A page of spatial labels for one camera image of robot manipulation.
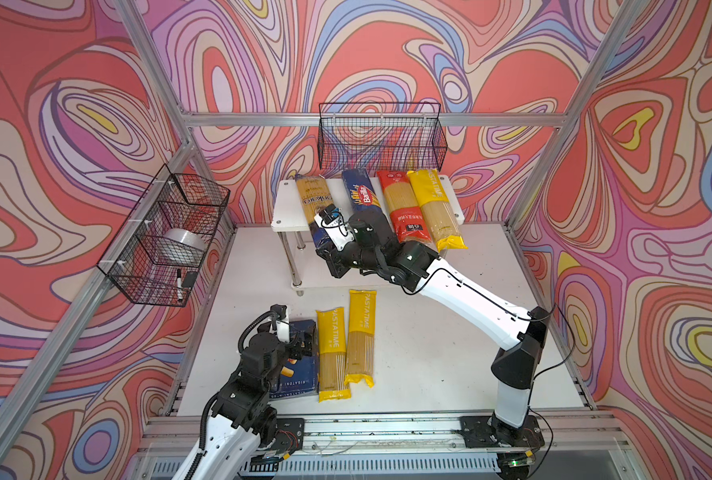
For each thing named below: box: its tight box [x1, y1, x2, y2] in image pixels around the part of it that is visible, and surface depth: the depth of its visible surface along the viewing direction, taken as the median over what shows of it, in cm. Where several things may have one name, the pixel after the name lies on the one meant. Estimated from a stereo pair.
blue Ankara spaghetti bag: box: [295, 175, 335, 251], surface depth 79 cm
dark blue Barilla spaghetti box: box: [342, 168, 382, 211], surface depth 78 cm
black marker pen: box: [177, 268, 183, 302], surface depth 73 cm
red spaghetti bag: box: [377, 170, 431, 244], surface depth 76 cm
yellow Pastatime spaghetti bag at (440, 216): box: [408, 169, 468, 253], surface depth 74 cm
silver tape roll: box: [162, 228, 206, 253], surface depth 73 cm
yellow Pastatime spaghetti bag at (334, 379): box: [316, 307, 351, 403], surface depth 86 cm
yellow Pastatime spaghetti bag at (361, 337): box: [344, 290, 377, 388], surface depth 90 cm
